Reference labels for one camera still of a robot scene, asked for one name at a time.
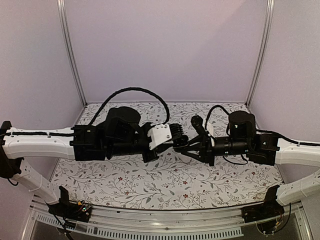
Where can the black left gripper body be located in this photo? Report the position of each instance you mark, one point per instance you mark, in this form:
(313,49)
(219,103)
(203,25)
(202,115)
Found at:
(154,156)

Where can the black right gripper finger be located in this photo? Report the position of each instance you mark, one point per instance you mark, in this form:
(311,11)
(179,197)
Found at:
(199,141)
(194,154)

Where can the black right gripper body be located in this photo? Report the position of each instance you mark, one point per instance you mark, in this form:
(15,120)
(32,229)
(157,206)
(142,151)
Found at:
(211,157)

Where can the black earbuds charging case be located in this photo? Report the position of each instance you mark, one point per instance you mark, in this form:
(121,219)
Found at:
(180,149)

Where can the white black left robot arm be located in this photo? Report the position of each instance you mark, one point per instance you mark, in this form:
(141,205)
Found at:
(119,135)

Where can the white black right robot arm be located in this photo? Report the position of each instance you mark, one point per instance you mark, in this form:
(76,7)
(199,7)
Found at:
(261,147)

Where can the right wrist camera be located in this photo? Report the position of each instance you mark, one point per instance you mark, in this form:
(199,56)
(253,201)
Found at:
(204,130)

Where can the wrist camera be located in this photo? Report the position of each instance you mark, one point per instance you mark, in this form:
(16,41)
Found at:
(204,130)
(162,133)

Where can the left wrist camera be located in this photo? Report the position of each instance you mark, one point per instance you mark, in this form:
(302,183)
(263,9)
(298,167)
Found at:
(162,133)

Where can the front aluminium frame rail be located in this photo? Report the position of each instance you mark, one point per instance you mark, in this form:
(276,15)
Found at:
(114,223)

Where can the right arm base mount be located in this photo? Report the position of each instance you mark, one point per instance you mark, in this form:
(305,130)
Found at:
(267,209)

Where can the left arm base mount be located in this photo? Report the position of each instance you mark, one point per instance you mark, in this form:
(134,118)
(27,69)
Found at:
(79,211)

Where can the right aluminium corner post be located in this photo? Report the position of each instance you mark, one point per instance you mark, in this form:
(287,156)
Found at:
(270,4)

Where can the aluminium corner post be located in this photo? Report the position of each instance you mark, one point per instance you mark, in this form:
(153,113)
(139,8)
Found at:
(61,7)
(270,4)

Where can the left aluminium corner post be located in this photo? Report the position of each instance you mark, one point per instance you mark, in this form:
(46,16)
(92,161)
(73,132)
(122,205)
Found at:
(61,7)

